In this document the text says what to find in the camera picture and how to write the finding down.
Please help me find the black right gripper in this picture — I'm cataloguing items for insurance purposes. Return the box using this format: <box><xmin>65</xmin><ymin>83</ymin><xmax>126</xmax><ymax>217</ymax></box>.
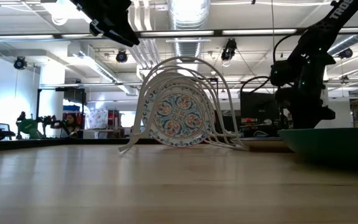
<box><xmin>274</xmin><ymin>86</ymin><xmax>337</xmax><ymax>130</ymax></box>

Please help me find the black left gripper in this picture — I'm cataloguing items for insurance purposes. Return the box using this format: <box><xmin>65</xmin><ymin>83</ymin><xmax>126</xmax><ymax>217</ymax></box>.
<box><xmin>70</xmin><ymin>0</ymin><xmax>141</xmax><ymax>48</ymax></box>

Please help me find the green rimmed white plate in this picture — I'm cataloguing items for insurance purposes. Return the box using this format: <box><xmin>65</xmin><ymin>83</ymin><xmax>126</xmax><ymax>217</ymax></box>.
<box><xmin>277</xmin><ymin>126</ymin><xmax>358</xmax><ymax>164</ymax></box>

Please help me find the floral plate with orange rim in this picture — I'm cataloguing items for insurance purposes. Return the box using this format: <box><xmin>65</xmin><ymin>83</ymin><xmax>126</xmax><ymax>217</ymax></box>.
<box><xmin>141</xmin><ymin>77</ymin><xmax>216</xmax><ymax>148</ymax></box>

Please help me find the white wire dish rack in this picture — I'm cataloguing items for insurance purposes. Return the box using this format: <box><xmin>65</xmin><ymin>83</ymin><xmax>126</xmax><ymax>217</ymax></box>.
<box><xmin>118</xmin><ymin>56</ymin><xmax>248</xmax><ymax>155</ymax></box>

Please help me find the black hanging spotlight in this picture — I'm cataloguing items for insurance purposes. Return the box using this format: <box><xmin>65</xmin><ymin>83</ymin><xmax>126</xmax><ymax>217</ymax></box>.
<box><xmin>116</xmin><ymin>49</ymin><xmax>129</xmax><ymax>63</ymax></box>
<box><xmin>337</xmin><ymin>47</ymin><xmax>354</xmax><ymax>60</ymax></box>
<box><xmin>13</xmin><ymin>56</ymin><xmax>27</xmax><ymax>70</ymax></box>
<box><xmin>221</xmin><ymin>39</ymin><xmax>238</xmax><ymax>62</ymax></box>

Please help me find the black computer monitor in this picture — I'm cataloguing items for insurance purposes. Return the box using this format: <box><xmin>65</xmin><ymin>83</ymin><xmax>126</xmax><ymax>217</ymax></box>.
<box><xmin>240</xmin><ymin>91</ymin><xmax>277</xmax><ymax>129</ymax></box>

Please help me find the ceiling light strip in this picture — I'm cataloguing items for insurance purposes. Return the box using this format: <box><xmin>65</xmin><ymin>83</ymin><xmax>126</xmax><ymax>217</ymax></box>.
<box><xmin>222</xmin><ymin>29</ymin><xmax>298</xmax><ymax>35</ymax></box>
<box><xmin>0</xmin><ymin>34</ymin><xmax>54</xmax><ymax>40</ymax></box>
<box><xmin>140</xmin><ymin>30</ymin><xmax>214</xmax><ymax>37</ymax></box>

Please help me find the person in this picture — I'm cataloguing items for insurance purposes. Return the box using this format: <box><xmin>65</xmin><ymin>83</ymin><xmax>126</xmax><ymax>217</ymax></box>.
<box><xmin>63</xmin><ymin>112</ymin><xmax>81</xmax><ymax>138</ymax></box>

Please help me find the silver ventilation duct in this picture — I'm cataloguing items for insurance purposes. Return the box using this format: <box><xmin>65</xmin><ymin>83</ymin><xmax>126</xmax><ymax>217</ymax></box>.
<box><xmin>166</xmin><ymin>0</ymin><xmax>211</xmax><ymax>63</ymax></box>

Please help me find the black frame stand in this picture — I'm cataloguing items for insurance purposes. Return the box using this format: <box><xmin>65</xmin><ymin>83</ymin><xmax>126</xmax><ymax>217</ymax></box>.
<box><xmin>36</xmin><ymin>87</ymin><xmax>87</xmax><ymax>138</ymax></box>

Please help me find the black aluminium table frame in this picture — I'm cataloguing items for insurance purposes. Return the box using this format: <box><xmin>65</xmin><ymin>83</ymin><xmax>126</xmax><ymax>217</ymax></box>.
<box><xmin>0</xmin><ymin>138</ymin><xmax>155</xmax><ymax>153</ymax></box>

